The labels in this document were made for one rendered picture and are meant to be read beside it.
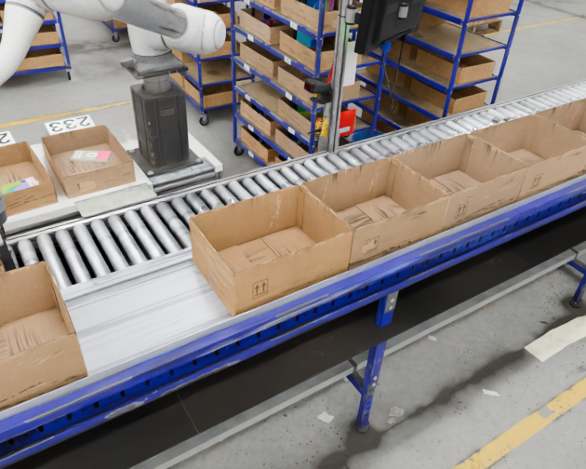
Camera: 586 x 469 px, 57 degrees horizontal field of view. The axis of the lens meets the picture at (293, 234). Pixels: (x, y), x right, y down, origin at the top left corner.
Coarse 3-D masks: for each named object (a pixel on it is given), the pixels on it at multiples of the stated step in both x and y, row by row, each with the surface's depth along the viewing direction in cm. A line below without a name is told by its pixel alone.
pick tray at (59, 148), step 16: (96, 128) 247; (48, 144) 239; (64, 144) 243; (80, 144) 247; (96, 144) 251; (112, 144) 246; (48, 160) 233; (64, 160) 238; (112, 160) 240; (128, 160) 229; (64, 176) 228; (80, 176) 214; (96, 176) 218; (112, 176) 221; (128, 176) 226; (64, 192) 220; (80, 192) 218
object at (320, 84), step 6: (318, 78) 240; (324, 78) 241; (306, 84) 238; (312, 84) 235; (318, 84) 236; (324, 84) 238; (330, 84) 240; (306, 90) 239; (312, 90) 236; (318, 90) 238; (324, 90) 240; (318, 96) 242; (324, 96) 243
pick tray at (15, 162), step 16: (16, 144) 231; (0, 160) 230; (16, 160) 234; (32, 160) 234; (0, 176) 225; (16, 176) 226; (32, 176) 227; (48, 176) 211; (16, 192) 202; (32, 192) 206; (48, 192) 210; (16, 208) 205; (32, 208) 209
